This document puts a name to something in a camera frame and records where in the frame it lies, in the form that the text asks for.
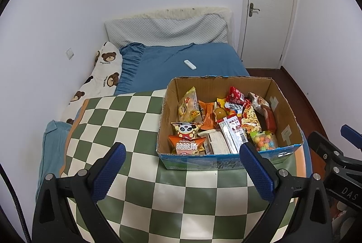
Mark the bear print pillow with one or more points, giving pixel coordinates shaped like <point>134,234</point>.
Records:
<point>102,81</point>

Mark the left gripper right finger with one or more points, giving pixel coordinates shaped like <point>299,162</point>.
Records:
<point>310,220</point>

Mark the yellow cheese ramen packet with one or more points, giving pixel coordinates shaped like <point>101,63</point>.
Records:
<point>244,112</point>

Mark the green white checkered blanket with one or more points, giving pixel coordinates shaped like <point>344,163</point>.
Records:
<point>147,202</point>

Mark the orange jelly cup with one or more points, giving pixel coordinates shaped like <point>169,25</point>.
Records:
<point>219,112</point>

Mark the orange panda snack bag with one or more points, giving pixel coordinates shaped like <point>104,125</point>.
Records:
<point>181,146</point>

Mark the cardboard box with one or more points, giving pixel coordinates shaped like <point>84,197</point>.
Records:
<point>289,136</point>

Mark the door handle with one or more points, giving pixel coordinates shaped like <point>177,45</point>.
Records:
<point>252,9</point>

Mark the red white spicy strip packet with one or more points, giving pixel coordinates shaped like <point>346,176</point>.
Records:
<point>233,133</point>

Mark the wall socket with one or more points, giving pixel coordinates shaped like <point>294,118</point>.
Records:
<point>69,53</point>

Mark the white door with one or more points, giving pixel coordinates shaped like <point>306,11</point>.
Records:
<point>265,35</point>

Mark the white quilted pillow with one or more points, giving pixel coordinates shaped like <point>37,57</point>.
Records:
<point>173,27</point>

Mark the colourful candy balls bag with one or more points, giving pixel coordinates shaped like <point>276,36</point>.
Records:
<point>264,141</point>

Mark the white remote control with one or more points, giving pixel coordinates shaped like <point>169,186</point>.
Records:
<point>190,64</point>

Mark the dark red snack packet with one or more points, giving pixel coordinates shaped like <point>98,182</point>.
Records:
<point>269,119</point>

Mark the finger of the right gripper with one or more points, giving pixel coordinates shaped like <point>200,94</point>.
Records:
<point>352,136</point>
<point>327,151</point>

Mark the light blue blanket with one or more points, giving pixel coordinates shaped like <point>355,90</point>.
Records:
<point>53,150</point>

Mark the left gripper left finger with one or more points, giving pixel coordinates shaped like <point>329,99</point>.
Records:
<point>53,220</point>

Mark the orange snack packet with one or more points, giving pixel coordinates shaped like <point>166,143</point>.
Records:
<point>208,117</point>

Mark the yellow panda snack bag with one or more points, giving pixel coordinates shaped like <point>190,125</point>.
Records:
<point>186,130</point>

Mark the red triangular snack packet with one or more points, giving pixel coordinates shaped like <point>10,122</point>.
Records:
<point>235,96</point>

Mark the clear yellow pastry bag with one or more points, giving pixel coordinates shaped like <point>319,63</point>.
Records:
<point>188,108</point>

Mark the white cookie snack bag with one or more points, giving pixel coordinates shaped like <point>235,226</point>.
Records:
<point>258,103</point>

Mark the blue bed sheet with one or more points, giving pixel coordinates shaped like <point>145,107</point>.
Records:
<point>148,68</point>

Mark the white wrapped cracker pack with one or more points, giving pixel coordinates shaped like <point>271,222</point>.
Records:
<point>214,143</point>

